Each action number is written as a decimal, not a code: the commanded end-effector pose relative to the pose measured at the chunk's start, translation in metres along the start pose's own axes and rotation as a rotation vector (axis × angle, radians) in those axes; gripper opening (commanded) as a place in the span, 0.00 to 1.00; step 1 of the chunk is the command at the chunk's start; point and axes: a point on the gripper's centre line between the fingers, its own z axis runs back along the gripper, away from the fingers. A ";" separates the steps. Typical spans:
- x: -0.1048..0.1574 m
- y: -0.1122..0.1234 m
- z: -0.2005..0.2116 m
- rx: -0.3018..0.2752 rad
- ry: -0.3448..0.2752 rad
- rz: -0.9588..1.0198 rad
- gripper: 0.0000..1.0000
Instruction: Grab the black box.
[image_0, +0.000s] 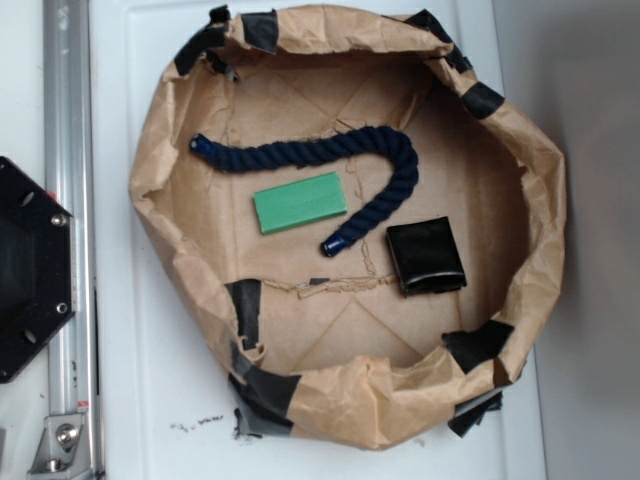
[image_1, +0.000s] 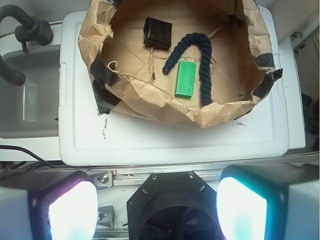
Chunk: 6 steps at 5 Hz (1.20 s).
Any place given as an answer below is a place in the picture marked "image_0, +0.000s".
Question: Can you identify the metal corner bracket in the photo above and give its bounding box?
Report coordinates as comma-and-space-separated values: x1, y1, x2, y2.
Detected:
26, 413, 94, 479

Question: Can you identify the aluminium extrusion rail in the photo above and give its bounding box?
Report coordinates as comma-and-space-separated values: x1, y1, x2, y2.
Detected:
41, 0, 100, 416

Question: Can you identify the dark blue twisted rope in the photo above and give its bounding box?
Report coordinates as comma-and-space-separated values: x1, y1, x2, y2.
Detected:
189, 125, 420, 260

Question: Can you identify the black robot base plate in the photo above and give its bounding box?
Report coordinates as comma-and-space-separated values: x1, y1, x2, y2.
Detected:
1, 157, 75, 384

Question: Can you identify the brown paper bag bin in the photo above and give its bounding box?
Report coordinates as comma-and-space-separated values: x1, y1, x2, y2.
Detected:
129, 5, 566, 450

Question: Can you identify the green rectangular block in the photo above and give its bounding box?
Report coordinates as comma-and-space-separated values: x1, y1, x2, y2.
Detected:
253, 172, 347, 234

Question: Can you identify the black box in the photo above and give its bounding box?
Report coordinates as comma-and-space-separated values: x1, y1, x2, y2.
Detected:
386, 217, 467, 297

